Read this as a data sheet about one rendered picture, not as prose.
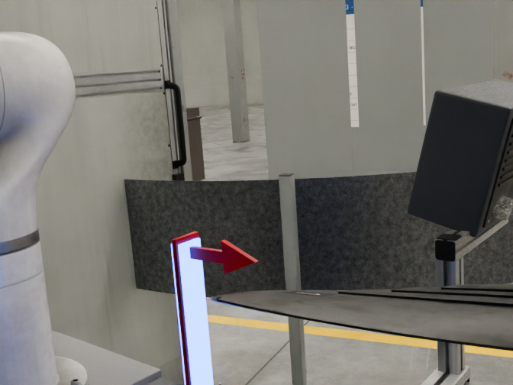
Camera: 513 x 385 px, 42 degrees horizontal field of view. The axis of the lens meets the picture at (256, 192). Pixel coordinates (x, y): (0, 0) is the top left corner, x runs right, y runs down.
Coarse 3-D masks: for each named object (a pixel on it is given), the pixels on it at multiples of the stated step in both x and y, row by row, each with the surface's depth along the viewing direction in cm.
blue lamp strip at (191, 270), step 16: (192, 240) 47; (192, 272) 48; (192, 288) 48; (192, 304) 48; (192, 320) 48; (192, 336) 48; (208, 336) 49; (192, 352) 48; (208, 352) 49; (192, 368) 48; (208, 368) 50; (192, 384) 48; (208, 384) 50
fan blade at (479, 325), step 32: (416, 288) 39; (448, 288) 38; (480, 288) 36; (512, 288) 36; (320, 320) 31; (352, 320) 31; (384, 320) 31; (416, 320) 31; (448, 320) 31; (480, 320) 31; (512, 320) 30
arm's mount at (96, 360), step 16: (64, 336) 97; (64, 352) 91; (80, 352) 91; (96, 352) 91; (112, 352) 90; (96, 368) 86; (112, 368) 85; (128, 368) 85; (144, 368) 85; (96, 384) 81; (112, 384) 81; (128, 384) 80; (144, 384) 82
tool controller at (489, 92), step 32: (448, 96) 92; (480, 96) 93; (512, 96) 97; (448, 128) 93; (480, 128) 90; (512, 128) 90; (448, 160) 94; (480, 160) 91; (512, 160) 95; (416, 192) 98; (448, 192) 95; (480, 192) 92; (512, 192) 102; (448, 224) 96; (480, 224) 94
